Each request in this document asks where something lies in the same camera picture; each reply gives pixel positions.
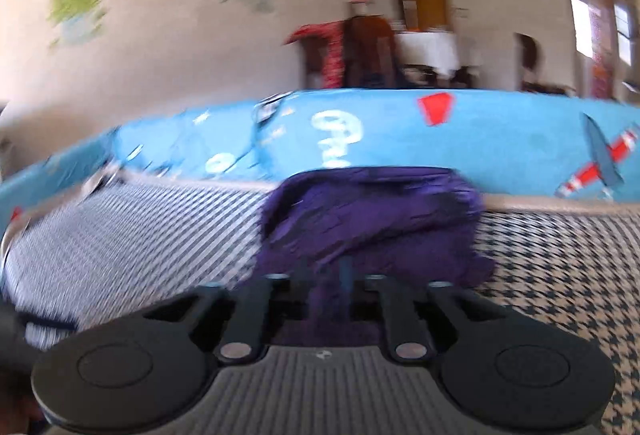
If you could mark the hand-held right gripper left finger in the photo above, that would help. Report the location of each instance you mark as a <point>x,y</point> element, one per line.
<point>260,310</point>

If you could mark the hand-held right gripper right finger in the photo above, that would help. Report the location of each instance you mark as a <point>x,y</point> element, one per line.
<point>346,277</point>

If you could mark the purple floral shirt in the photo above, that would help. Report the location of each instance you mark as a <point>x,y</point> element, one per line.
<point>370,225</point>

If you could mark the blue printed sofa cover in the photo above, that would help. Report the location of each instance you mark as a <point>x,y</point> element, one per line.
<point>390,140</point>

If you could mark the red patterned cloth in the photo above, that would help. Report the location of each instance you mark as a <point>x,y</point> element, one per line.
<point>325,50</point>

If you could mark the dark wooden chair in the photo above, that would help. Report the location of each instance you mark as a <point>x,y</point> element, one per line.
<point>367,50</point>

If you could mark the table with white tablecloth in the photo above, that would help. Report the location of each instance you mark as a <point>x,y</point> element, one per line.
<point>430,47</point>

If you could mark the small dark chair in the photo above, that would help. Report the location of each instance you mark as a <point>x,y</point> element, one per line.
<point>527,60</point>

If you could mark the glass door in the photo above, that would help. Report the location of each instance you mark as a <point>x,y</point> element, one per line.
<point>595,25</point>

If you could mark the green plant wall sticker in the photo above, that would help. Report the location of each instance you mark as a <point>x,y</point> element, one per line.
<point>77,0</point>

